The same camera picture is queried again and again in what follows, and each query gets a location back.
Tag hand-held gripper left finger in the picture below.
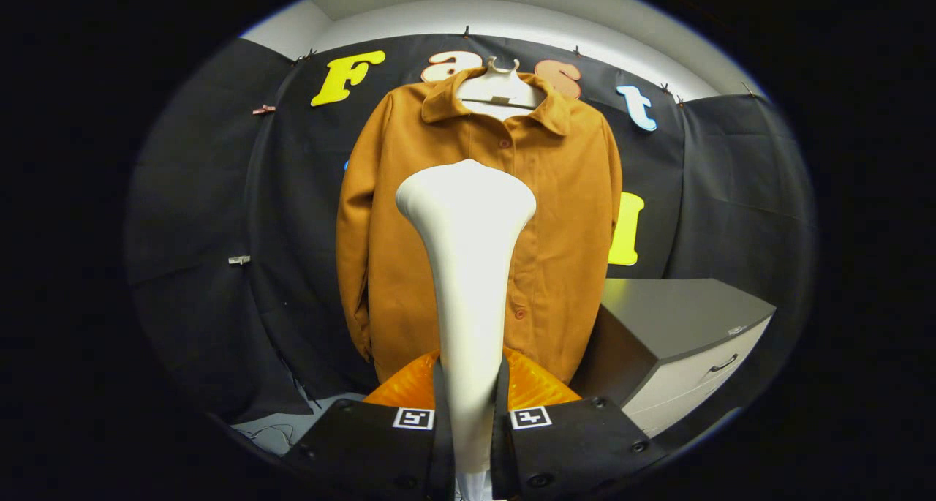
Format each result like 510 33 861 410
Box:
282 351 456 501

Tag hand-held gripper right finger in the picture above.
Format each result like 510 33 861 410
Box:
491 351 668 501

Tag white garment steamer head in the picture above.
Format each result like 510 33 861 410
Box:
395 159 538 474

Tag orange-brown button shirt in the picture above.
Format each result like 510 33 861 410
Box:
335 66 624 385

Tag white clothes hanger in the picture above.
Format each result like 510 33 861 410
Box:
455 56 548 110

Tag grey drawer cabinet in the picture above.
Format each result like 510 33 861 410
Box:
570 278 777 440

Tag black backdrop cloth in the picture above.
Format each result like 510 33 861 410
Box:
124 33 818 425

